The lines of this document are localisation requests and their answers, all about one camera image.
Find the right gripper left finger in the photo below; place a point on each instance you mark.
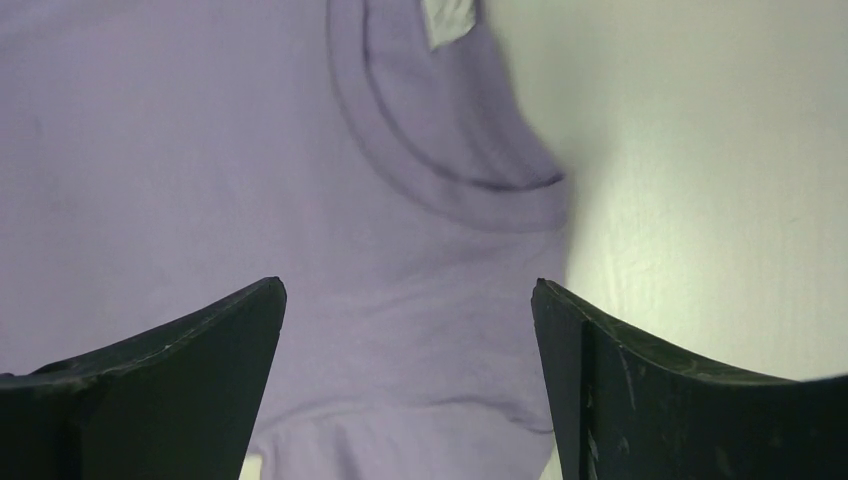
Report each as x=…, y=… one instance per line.
x=178, y=401

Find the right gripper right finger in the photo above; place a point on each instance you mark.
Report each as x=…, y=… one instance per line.
x=626, y=404

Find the purple t shirt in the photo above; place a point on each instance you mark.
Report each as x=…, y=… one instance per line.
x=158, y=155

